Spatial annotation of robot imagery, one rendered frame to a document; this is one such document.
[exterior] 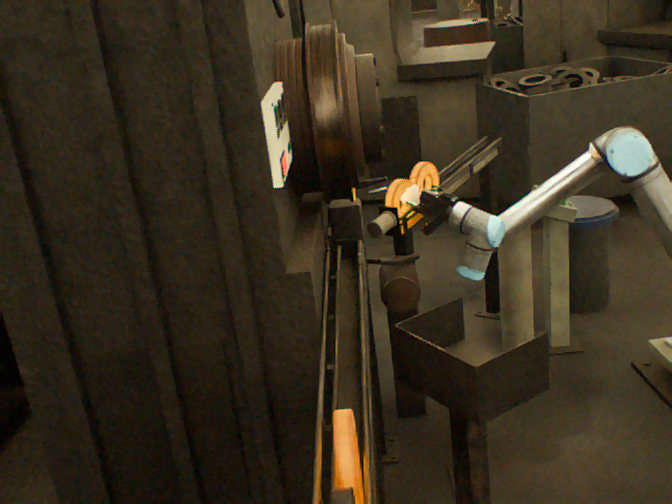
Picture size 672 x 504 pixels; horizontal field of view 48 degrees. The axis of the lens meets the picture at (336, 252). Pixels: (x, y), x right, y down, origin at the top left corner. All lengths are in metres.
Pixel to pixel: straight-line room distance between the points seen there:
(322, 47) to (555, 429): 1.45
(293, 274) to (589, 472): 1.19
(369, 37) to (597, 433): 2.88
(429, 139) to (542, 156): 0.86
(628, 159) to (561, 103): 1.86
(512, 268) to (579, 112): 1.57
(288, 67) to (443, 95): 2.86
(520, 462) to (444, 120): 2.69
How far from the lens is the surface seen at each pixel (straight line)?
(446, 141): 4.73
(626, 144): 2.33
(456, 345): 1.83
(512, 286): 2.87
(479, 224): 2.41
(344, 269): 2.18
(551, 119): 4.15
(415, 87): 4.69
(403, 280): 2.42
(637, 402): 2.78
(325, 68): 1.83
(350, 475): 1.27
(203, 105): 1.53
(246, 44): 1.53
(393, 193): 2.51
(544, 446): 2.54
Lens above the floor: 1.48
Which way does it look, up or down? 21 degrees down
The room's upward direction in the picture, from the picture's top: 7 degrees counter-clockwise
